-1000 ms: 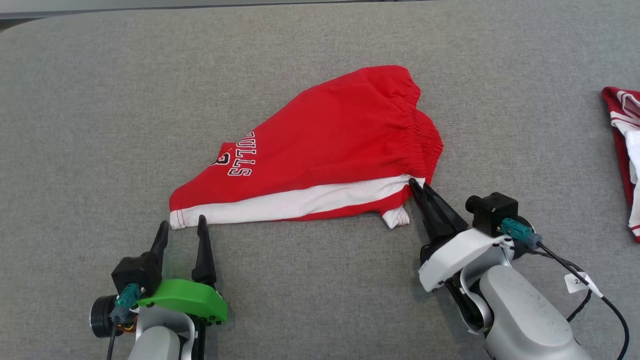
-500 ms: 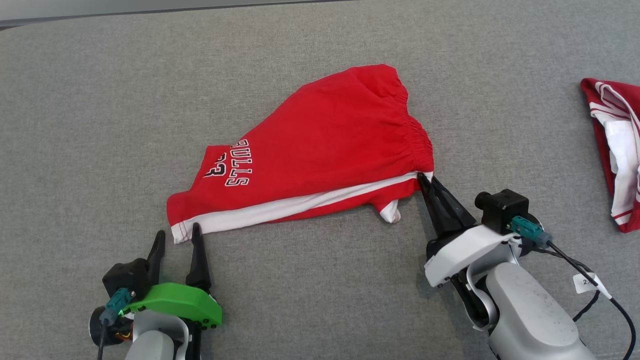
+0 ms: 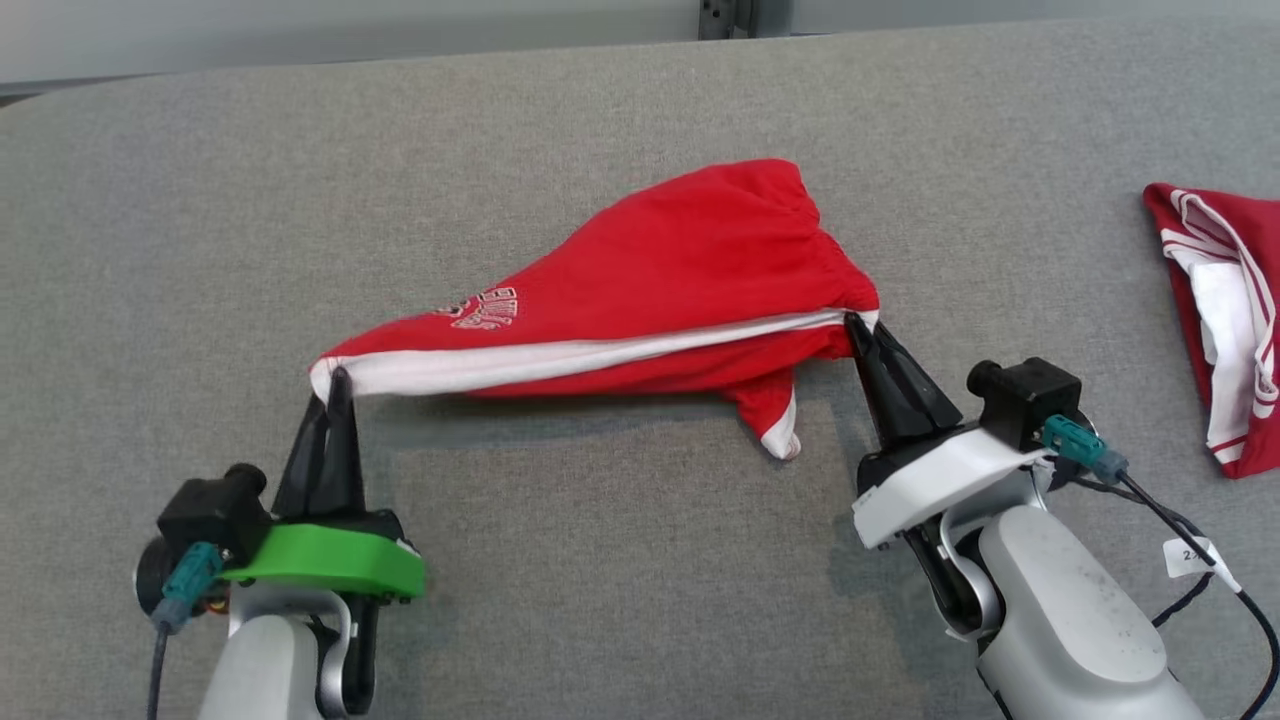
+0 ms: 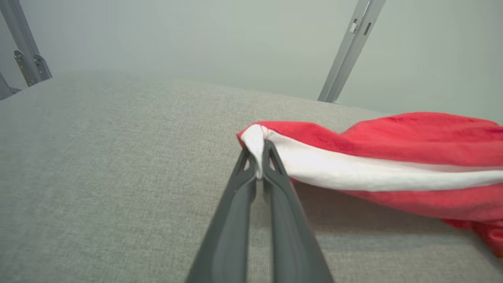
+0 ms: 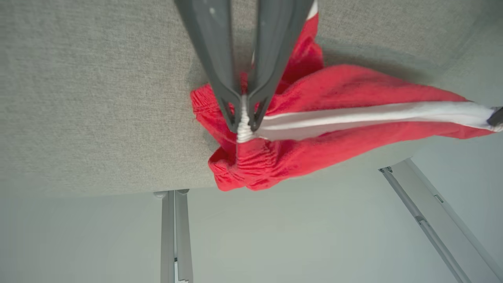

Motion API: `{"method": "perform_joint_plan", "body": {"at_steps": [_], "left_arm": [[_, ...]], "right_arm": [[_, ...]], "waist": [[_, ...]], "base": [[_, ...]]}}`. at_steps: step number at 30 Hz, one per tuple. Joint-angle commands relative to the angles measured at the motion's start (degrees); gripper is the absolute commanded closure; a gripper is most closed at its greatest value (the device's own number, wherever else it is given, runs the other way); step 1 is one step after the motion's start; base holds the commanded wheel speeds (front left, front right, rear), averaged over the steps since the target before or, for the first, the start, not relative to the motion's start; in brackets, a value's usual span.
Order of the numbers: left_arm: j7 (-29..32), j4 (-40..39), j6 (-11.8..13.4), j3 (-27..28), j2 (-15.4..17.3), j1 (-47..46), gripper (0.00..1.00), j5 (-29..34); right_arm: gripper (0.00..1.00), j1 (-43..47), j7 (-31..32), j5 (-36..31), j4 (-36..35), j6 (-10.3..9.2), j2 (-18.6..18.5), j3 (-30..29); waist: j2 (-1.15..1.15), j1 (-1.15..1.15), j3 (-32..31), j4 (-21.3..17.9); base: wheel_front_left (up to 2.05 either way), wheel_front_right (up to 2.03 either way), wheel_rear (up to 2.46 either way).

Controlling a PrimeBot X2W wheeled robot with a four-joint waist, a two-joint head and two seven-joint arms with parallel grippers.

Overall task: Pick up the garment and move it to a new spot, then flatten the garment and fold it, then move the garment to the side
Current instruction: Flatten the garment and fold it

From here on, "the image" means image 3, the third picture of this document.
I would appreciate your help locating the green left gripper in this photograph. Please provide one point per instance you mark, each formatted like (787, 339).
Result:
(330, 560)

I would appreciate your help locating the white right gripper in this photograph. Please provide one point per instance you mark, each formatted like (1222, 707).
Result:
(940, 480)

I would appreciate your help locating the red white basketball shorts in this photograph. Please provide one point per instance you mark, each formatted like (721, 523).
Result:
(680, 250)

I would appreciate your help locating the red white basketball jersey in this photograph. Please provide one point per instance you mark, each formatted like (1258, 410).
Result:
(1230, 320)

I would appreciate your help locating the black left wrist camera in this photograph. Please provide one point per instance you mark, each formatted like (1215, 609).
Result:
(210, 510)

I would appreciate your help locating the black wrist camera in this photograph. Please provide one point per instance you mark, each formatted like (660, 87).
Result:
(1030, 400)
(210, 510)

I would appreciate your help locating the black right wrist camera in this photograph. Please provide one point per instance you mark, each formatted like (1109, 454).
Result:
(1030, 400)

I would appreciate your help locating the dark metal post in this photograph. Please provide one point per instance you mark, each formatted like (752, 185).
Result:
(725, 18)

